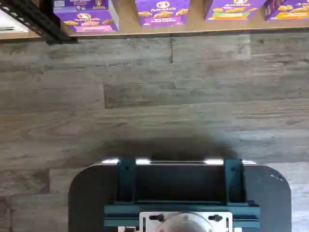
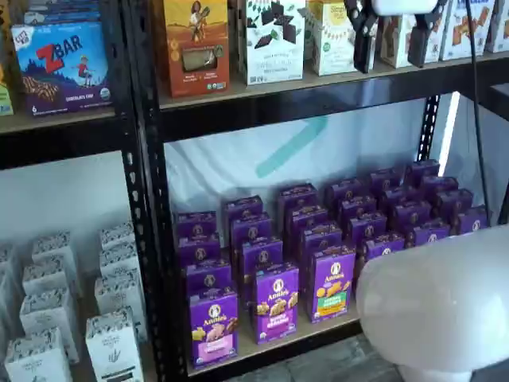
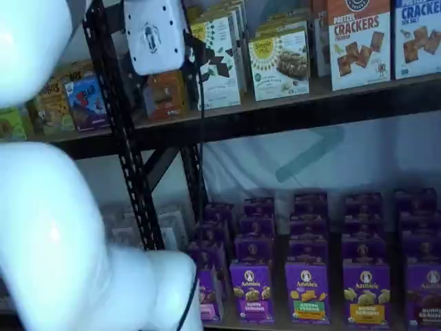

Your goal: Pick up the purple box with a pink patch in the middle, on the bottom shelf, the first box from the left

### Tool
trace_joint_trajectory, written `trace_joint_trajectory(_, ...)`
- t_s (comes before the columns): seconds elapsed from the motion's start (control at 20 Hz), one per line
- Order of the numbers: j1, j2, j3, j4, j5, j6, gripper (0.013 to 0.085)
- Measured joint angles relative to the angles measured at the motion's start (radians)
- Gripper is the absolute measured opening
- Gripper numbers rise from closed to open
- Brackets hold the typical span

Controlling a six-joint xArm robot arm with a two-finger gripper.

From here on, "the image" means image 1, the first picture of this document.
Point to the purple box pink patch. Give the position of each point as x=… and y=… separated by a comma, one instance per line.
x=87, y=17

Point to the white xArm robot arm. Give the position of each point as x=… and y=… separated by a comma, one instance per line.
x=186, y=223

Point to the wooden shelf board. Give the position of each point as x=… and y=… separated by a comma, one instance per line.
x=128, y=24
x=19, y=35

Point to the purple box violet label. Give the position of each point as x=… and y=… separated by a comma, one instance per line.
x=164, y=12

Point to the purple box green orange label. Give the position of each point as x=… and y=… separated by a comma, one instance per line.
x=231, y=9

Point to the purple box yellow label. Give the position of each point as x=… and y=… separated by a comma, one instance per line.
x=287, y=10

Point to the white carton box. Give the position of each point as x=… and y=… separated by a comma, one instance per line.
x=12, y=20

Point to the white mounting plate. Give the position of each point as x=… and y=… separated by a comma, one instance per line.
x=150, y=226

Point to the teal metal base frame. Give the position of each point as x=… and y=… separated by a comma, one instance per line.
x=126, y=181

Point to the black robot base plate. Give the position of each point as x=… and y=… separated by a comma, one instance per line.
x=91, y=193

